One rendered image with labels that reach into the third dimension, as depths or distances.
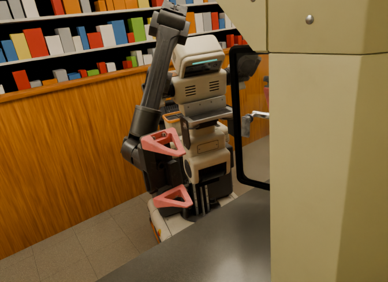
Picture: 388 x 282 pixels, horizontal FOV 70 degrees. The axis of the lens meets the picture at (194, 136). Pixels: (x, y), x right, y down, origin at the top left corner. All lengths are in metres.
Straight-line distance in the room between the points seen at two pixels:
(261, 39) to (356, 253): 0.29
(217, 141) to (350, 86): 1.19
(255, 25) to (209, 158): 1.12
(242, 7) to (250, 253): 0.54
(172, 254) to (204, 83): 0.85
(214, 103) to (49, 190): 1.54
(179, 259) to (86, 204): 1.91
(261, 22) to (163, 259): 0.57
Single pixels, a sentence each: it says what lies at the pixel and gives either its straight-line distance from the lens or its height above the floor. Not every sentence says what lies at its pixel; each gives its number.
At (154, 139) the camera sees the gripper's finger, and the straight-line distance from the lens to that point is 0.49.
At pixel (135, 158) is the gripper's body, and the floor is 1.22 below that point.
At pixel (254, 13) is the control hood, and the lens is 0.38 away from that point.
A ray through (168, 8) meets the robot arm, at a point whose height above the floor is 1.50.
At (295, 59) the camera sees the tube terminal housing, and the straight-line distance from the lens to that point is 0.35.
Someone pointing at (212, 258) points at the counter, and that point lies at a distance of 0.72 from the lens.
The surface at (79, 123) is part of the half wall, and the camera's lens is 2.32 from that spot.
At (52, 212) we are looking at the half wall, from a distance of 2.53.
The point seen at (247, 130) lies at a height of 1.17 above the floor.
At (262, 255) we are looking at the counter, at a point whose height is 0.94.
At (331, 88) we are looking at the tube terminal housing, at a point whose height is 1.38.
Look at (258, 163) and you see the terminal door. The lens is 0.80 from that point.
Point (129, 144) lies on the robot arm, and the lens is 0.60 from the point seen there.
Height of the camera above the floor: 1.46
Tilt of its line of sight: 23 degrees down
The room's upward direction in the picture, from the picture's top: 7 degrees counter-clockwise
